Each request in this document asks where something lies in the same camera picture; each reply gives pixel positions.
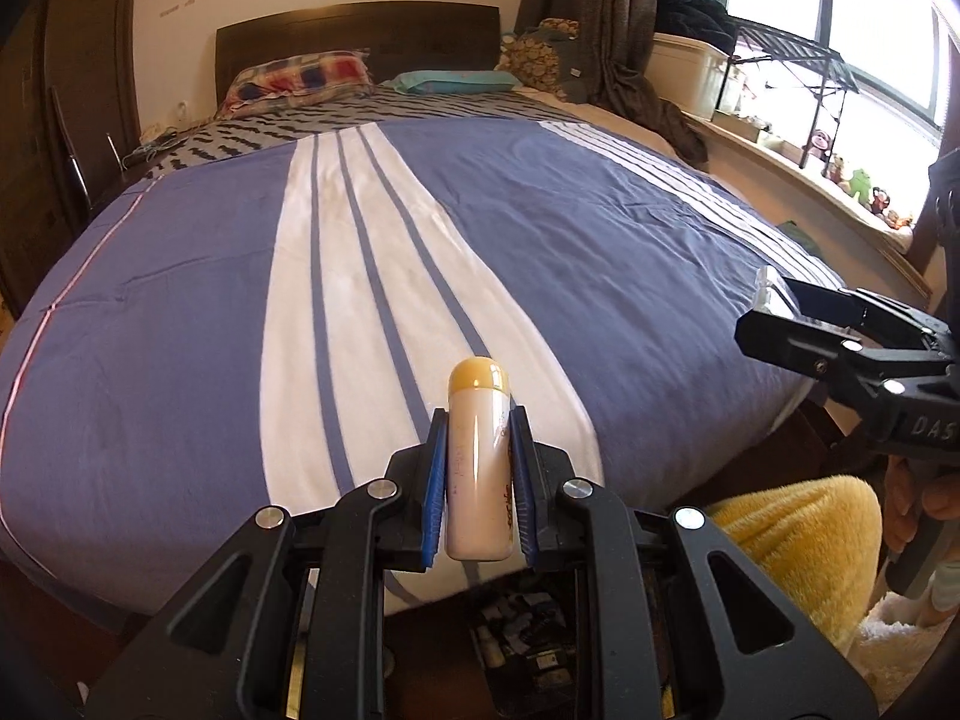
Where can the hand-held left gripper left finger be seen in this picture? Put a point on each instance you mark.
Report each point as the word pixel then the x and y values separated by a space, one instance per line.
pixel 435 495

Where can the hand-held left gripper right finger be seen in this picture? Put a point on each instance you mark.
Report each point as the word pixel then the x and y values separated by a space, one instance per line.
pixel 523 495

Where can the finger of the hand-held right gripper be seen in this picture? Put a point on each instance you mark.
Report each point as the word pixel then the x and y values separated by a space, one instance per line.
pixel 832 307
pixel 787 345

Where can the cream bottle with yellow cap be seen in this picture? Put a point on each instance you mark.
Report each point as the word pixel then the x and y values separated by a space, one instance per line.
pixel 476 465

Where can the clear plastic piece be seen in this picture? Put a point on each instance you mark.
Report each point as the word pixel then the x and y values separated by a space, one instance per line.
pixel 772 292

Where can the dark metal waste bin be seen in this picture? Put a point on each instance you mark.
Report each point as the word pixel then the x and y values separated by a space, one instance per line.
pixel 555 690

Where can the person's right hand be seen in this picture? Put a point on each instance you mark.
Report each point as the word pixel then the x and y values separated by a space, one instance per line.
pixel 943 499

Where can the green cloth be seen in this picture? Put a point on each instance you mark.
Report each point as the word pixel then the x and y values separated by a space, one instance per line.
pixel 799 236

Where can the green frog toy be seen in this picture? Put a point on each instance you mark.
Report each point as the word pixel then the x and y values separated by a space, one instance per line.
pixel 860 184

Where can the person's yellow fleece right leg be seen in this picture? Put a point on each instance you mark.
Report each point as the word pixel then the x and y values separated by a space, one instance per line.
pixel 795 540

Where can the blue white striped duvet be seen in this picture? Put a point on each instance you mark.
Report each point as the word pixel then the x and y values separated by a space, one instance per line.
pixel 600 240

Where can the white fluffy slipper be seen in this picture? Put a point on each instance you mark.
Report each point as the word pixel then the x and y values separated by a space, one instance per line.
pixel 896 641

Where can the black metal rack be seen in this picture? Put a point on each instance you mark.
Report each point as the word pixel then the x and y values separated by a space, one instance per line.
pixel 795 52

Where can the white storage box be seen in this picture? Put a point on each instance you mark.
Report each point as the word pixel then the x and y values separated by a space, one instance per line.
pixel 690 79

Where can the window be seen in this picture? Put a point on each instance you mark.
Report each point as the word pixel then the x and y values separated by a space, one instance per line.
pixel 885 7

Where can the black clothes pile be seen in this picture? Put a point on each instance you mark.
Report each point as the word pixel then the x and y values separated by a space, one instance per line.
pixel 697 15

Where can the brown curtain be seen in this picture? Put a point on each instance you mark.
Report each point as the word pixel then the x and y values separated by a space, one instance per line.
pixel 600 15

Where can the floral patterned cushion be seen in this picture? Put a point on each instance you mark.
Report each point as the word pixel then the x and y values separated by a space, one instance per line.
pixel 540 56

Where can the grey zigzag patterned blanket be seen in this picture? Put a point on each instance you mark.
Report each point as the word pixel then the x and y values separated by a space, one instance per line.
pixel 300 124

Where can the teal pillow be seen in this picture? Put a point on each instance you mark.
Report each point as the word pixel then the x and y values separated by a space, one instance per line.
pixel 450 81

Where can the red blue checkered pillow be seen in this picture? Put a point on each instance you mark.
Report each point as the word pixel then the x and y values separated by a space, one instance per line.
pixel 300 75

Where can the dark wooden headboard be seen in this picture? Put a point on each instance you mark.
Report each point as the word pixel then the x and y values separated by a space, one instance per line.
pixel 420 34

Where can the dark wooden wardrobe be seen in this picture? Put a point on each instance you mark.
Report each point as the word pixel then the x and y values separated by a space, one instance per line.
pixel 52 127

